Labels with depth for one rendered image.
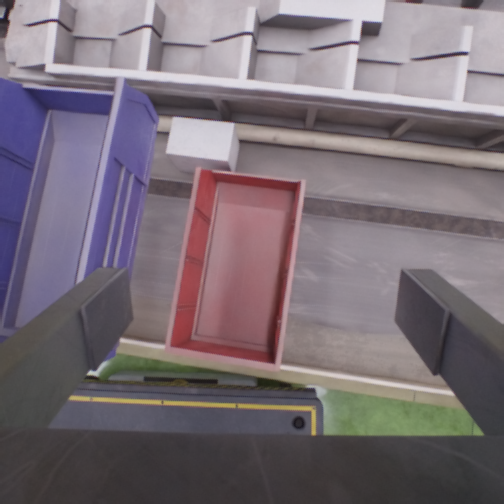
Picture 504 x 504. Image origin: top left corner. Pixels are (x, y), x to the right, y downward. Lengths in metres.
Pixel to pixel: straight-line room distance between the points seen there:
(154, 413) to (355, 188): 0.90
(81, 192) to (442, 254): 0.67
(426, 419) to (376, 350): 0.93
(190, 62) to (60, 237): 0.38
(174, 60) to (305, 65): 0.24
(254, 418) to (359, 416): 0.54
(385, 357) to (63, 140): 0.68
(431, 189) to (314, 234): 0.26
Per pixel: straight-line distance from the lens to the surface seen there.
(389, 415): 1.61
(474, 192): 0.86
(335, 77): 0.65
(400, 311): 0.17
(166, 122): 0.82
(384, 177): 0.80
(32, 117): 0.59
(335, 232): 0.75
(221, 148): 0.69
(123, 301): 0.16
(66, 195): 0.58
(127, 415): 1.28
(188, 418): 1.22
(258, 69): 0.70
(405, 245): 0.78
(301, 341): 0.73
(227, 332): 0.73
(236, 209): 0.75
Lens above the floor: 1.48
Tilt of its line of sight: 82 degrees down
